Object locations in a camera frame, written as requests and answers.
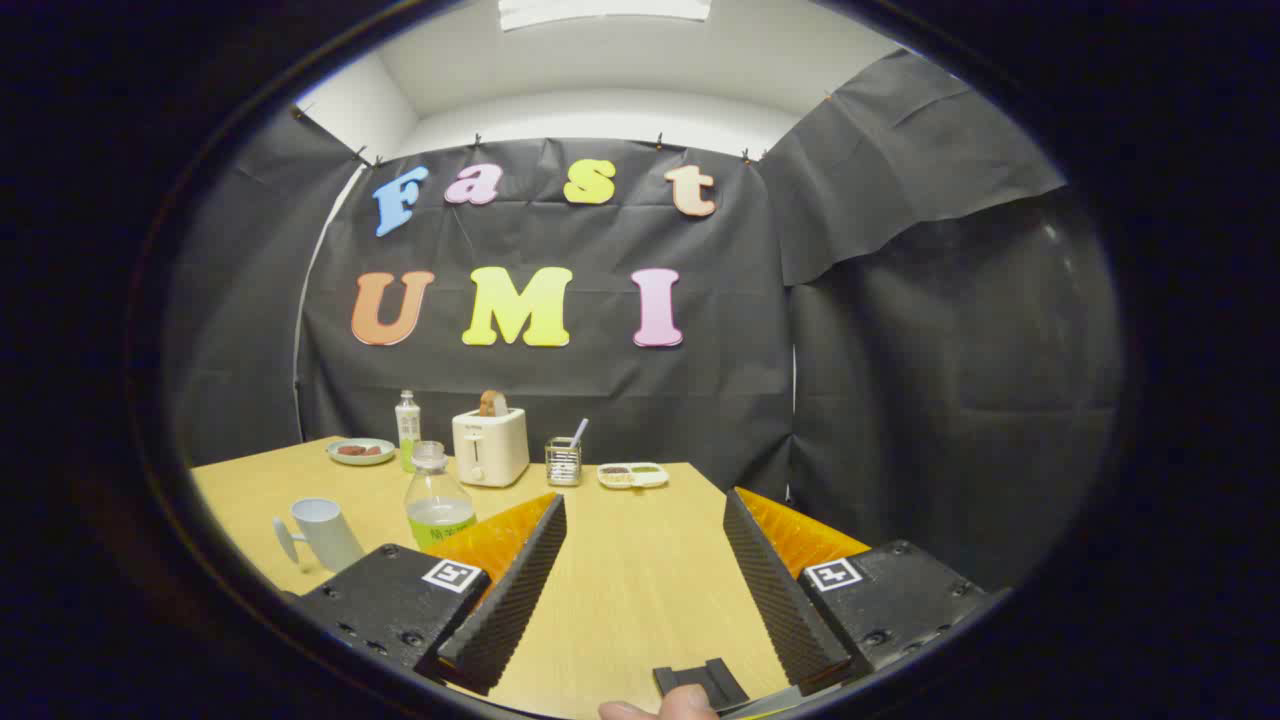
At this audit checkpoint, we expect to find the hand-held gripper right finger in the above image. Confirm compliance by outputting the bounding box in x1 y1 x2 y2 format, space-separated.
723 487 1001 698

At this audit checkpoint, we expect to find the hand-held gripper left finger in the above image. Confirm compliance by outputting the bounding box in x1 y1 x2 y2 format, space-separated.
290 492 568 696

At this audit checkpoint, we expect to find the juice bottle green label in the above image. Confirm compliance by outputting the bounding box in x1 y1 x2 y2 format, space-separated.
404 441 478 551

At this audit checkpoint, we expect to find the white cup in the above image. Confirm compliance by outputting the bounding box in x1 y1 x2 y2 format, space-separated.
272 498 366 574

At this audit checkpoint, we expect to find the capped slim green label bottle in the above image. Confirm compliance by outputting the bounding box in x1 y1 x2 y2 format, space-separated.
395 390 423 473

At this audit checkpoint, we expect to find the wooden table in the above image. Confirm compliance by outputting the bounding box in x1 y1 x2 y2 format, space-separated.
190 435 801 719

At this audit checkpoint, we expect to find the white toaster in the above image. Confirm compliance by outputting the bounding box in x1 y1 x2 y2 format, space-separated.
452 407 531 488

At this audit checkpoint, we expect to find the white divided dish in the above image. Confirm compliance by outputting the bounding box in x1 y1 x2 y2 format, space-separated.
597 462 670 490

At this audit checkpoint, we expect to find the pale green plate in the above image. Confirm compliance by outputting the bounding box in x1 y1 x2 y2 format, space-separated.
327 438 397 467

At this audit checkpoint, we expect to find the ceiling light panel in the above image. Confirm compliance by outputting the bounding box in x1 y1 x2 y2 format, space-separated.
498 0 713 31

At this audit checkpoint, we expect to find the metal wire holder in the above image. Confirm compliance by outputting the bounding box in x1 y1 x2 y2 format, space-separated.
545 437 583 487

